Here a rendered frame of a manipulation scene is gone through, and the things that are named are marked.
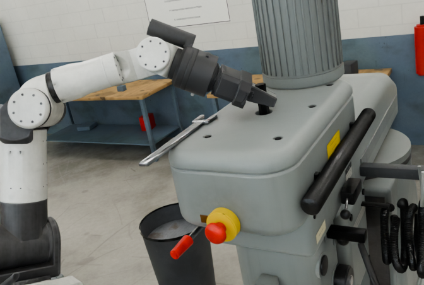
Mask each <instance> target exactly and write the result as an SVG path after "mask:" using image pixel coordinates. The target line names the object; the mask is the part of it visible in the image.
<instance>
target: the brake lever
mask: <svg viewBox="0 0 424 285"><path fill-rule="evenodd" d="M203 228H204V227H203V226H197V227H196V228H195V229H194V230H193V231H192V232H191V234H190V235H189V236H188V235H184V236H183V237H182V239H181V240H180V241H179V242H178V244H176V246H175V247H174V248H173V249H172V250H171V252H170V255H171V257H172V258H173V259H178V258H179V257H180V256H181V255H182V254H183V253H184V252H185V251H186V250H187V249H188V248H189V247H190V246H191V245H192V244H193V239H194V238H195V237H196V236H197V235H198V234H199V232H200V231H201V230H202V229H203Z"/></svg>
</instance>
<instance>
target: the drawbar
mask: <svg viewBox="0 0 424 285"><path fill-rule="evenodd" d="M255 87H257V88H259V89H261V90H263V91H265V92H267V91H266V84H265V83H258V84H255ZM258 107H259V115H267V114H270V112H269V106H265V105H261V104H258Z"/></svg>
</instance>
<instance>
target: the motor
mask: <svg viewBox="0 0 424 285"><path fill-rule="evenodd" d="M252 8H253V13H254V21H255V26H256V34H257V43H258V47H259V55H260V60H261V68H262V78H263V83H265V84H266V86H267V87H269V88H274V89H279V90H296V89H303V88H311V87H315V86H320V85H324V84H328V83H331V82H333V81H335V80H337V79H339V78H340V77H342V75H343V74H344V73H345V68H344V62H343V50H342V42H341V29H340V21H339V8H338V0H252Z"/></svg>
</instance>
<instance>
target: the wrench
mask: <svg viewBox="0 0 424 285"><path fill-rule="evenodd" d="M217 118H218V117H217V115H212V116H210V117H209V118H208V119H206V120H203V119H205V117H204V115H200V116H198V117H197V118H196V119H194V120H193V121H192V125H190V126H189V127H188V128H186V129H185V130H184V131H182V132H181V133H180V134H178V135H177V136H175V137H174V138H173V139H171V140H170V141H169V142H167V143H166V144H164V145H163V146H162V147H160V148H159V149H157V150H156V151H155V152H153V153H151V154H150V155H149V156H148V157H146V158H145V159H144V160H142V161H141V162H139V166H150V165H151V164H152V163H154V162H155V161H156V160H157V159H158V158H160V157H161V156H163V155H164V154H165V153H167V152H168V151H170V150H171V149H172V148H173V147H175V146H176V145H178V143H180V142H181V141H183V140H184V139H185V138H187V137H188V136H189V135H191V134H192V133H193V132H194V131H196V130H197V129H199V128H200V127H201V126H202V125H204V124H209V123H210V122H212V121H214V120H215V119H217Z"/></svg>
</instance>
